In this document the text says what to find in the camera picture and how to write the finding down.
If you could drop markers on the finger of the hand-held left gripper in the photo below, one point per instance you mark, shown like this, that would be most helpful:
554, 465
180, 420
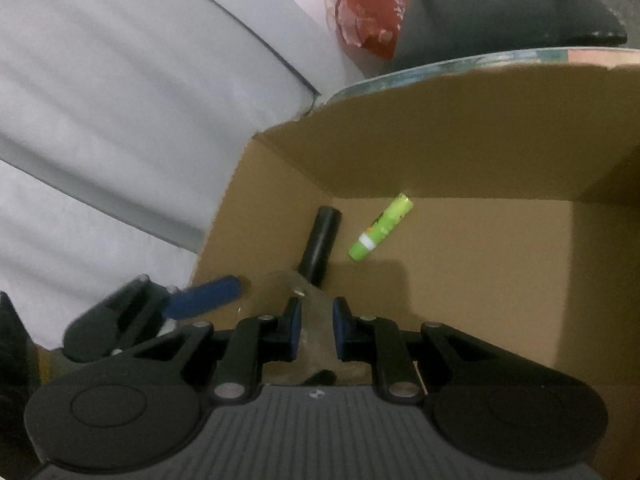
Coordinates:
205, 297

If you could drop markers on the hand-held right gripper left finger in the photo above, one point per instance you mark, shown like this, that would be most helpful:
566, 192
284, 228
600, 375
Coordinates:
294, 330

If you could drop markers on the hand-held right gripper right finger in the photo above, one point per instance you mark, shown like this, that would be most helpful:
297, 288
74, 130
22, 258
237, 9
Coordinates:
341, 330

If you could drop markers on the brown cardboard box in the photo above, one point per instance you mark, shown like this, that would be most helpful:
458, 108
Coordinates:
475, 240

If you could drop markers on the black cylinder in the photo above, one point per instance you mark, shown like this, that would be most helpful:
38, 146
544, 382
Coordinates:
320, 245

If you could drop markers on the green tube with white band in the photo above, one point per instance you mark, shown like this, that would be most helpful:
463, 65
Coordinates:
380, 227

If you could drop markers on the white curtain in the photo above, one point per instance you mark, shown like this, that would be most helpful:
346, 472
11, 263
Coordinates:
125, 110

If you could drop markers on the red plastic bag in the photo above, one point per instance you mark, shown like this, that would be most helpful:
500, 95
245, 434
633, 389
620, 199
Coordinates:
367, 7

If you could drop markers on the wooden chair with black seat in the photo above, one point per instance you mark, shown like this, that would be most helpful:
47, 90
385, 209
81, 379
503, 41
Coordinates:
500, 15

